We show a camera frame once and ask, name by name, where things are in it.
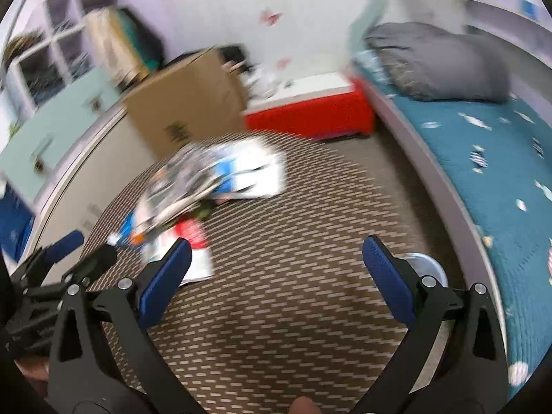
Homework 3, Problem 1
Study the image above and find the brown dotted tablecloth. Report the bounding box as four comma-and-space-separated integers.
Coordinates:
80, 131, 475, 414

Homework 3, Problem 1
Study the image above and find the white open shelf unit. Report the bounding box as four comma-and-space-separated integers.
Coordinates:
6, 0, 122, 115

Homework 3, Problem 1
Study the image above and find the teal drawer unit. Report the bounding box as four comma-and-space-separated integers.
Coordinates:
0, 69, 127, 201

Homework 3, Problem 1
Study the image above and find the brown cardboard box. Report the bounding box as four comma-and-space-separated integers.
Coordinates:
123, 47, 248, 160

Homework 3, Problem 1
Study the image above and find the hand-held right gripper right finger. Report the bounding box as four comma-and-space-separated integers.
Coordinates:
361, 235, 508, 414

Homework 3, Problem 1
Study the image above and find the blue striped packet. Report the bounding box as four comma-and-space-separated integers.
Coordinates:
107, 207, 173, 248

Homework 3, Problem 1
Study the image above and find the red step with white top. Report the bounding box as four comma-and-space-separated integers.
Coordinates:
244, 73, 376, 139

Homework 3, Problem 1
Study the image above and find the grey duvet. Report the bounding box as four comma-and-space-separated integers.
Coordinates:
366, 21, 512, 103

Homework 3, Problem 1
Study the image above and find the white red packet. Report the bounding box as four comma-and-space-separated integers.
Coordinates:
149, 219, 215, 286

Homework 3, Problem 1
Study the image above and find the white round bowl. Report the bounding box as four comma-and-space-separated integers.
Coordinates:
394, 252, 447, 288

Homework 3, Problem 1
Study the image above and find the white plastic packaging bag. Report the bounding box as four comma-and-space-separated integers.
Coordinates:
210, 140, 286, 200

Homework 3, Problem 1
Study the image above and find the teal hanging garment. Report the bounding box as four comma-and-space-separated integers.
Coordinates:
117, 9, 151, 72

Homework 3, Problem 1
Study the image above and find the cream hanging garment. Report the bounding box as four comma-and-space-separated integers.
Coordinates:
85, 9, 145, 92

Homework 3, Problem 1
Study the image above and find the beige cabinet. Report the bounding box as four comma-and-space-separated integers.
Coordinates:
26, 103, 149, 270

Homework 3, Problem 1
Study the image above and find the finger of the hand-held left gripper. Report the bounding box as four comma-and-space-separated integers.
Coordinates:
62, 245, 118, 287
13, 230, 85, 285

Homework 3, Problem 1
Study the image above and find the blue storage box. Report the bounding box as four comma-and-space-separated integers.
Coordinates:
0, 189, 36, 265

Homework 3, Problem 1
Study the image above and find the blue checked pillow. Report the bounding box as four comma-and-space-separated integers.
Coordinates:
353, 49, 391, 85

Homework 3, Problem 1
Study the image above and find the bunk bed with teal sheet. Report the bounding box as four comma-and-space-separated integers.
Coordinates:
345, 0, 552, 402

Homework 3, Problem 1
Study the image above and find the dark hanging garment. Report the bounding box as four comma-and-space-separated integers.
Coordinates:
131, 25, 167, 76

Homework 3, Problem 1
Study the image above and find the red butterfly wall sticker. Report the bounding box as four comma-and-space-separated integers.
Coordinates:
259, 8, 284, 27

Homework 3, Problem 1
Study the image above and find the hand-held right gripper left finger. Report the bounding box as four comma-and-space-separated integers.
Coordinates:
48, 238, 193, 414

